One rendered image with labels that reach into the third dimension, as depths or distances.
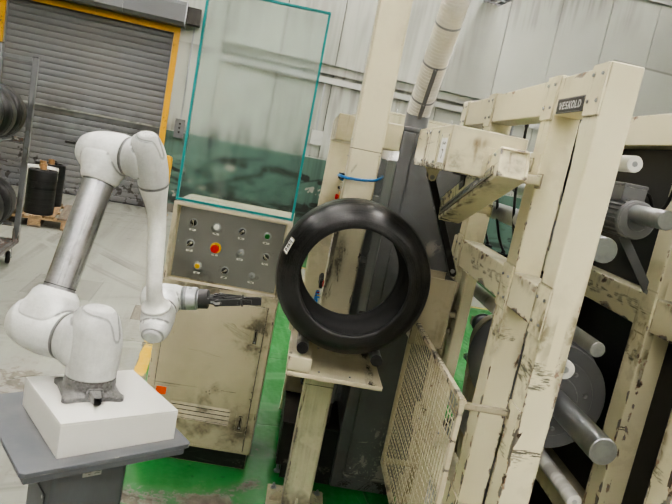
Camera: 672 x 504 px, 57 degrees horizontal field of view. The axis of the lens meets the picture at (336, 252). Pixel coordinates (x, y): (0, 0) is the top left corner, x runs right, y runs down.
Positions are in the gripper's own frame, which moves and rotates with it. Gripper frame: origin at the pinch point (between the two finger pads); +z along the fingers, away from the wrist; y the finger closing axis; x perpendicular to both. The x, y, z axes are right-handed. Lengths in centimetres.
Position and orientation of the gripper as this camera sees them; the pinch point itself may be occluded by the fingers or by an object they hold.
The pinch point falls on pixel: (252, 301)
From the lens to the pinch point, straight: 239.7
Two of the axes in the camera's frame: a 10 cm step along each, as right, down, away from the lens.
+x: -0.5, 9.8, 1.7
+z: 10.0, 0.5, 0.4
